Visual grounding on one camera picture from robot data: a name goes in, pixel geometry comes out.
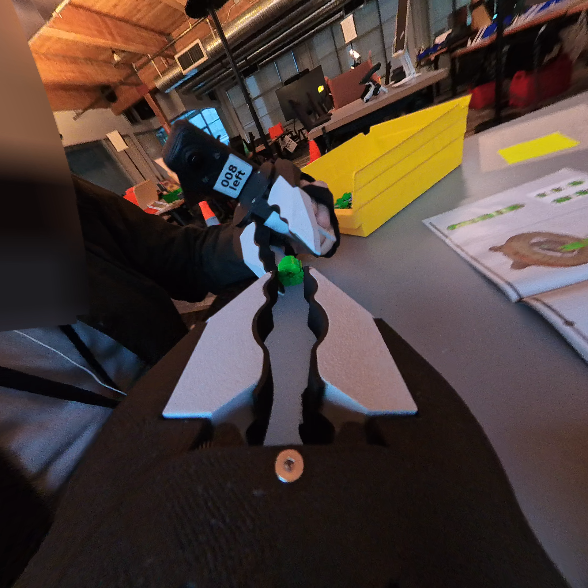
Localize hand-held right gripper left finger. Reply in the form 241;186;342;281
162;271;281;445

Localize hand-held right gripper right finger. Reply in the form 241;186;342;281
300;268;419;445

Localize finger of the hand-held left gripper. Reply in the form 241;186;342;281
239;224;286;280
263;177;337;257

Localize green round toy brick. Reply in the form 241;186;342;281
278;256;304;286

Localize yellow plastic bin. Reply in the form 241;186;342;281
301;94;472;237

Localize person's left forearm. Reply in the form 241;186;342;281
73;177;258;304

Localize grey desk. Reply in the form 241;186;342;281
175;94;588;588

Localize black white desk device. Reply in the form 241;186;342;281
358;62;389;104

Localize person's left hand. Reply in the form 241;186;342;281
311;201;336;239

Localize black round-headed pole stand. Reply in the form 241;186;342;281
185;0;272;152

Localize black monitor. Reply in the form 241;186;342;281
276;65;332;121

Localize grey background table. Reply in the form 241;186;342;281
308;69;448;138

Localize instruction booklet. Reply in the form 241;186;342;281
423;168;588;361

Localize person's grey trousers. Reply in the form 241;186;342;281
0;322;152;497

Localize red container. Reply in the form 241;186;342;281
469;83;497;111
507;57;575;108

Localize clear sheet with yellow square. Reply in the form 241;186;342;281
478;131;580;173

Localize silver air duct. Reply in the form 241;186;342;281
154;0;322;92

